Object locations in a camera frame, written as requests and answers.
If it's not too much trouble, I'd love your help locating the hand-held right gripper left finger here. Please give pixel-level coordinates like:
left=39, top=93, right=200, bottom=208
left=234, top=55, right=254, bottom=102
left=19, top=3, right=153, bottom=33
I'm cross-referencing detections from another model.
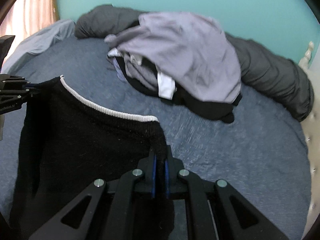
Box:
left=29, top=151, right=157, bottom=240

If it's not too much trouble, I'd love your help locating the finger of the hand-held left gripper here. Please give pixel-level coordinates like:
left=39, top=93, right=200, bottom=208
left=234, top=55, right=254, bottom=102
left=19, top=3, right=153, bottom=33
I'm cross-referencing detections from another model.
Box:
left=0, top=86, right=39, bottom=101
left=0, top=74, right=32, bottom=88

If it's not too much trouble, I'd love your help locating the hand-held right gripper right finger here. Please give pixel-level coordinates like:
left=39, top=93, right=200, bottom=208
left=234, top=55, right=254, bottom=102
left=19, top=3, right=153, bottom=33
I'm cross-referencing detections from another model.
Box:
left=164, top=145, right=289, bottom=240

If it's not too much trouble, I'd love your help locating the black sweater with white collar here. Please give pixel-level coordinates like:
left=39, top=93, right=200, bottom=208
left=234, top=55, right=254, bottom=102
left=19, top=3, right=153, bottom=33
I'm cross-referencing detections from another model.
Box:
left=9, top=75, right=175, bottom=240

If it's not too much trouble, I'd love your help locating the light grey crumpled cloth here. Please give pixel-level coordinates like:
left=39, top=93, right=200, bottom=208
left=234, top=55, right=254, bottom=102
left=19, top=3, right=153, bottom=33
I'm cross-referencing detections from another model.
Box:
left=1, top=19, right=76, bottom=74

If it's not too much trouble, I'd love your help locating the bed with blue sheet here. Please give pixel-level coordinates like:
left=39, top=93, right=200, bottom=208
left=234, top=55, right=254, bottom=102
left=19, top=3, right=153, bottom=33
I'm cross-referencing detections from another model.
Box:
left=0, top=36, right=313, bottom=240

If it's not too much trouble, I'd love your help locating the pink curtain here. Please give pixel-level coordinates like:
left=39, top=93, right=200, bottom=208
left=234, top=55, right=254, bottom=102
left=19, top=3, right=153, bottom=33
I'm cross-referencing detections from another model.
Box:
left=2, top=0, right=57, bottom=37

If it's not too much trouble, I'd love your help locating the black garment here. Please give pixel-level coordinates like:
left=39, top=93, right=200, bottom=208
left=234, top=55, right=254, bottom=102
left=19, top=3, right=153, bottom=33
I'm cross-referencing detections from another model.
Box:
left=117, top=62, right=236, bottom=124

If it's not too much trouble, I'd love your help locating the white garment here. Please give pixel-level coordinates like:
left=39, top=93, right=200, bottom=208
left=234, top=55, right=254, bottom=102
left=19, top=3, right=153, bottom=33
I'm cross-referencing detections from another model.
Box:
left=107, top=48, right=177, bottom=100

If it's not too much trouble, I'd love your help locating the grey garment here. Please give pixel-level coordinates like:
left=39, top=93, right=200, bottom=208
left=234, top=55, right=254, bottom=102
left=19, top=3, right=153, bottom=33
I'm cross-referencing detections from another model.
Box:
left=124, top=52, right=161, bottom=91

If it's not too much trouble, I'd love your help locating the blue striped cloth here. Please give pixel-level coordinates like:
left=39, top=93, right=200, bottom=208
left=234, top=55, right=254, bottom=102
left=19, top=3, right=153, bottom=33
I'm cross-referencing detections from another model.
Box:
left=112, top=57, right=128, bottom=83

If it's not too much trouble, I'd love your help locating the lavender grey shirt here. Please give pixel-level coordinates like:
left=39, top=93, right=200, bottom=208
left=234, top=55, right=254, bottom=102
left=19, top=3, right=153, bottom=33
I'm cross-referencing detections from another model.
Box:
left=104, top=11, right=242, bottom=104

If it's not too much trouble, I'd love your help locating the dark grey rolled duvet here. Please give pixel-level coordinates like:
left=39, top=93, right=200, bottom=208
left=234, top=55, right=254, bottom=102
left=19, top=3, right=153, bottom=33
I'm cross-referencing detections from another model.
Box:
left=74, top=4, right=314, bottom=122

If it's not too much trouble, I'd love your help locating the cream tufted headboard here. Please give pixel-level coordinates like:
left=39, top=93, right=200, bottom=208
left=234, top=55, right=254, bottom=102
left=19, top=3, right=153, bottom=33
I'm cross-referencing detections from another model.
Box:
left=297, top=41, right=320, bottom=220

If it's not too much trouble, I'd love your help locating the wooden frame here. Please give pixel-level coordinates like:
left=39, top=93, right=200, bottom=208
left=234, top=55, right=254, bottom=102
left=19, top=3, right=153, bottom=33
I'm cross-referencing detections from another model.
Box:
left=51, top=0, right=61, bottom=22

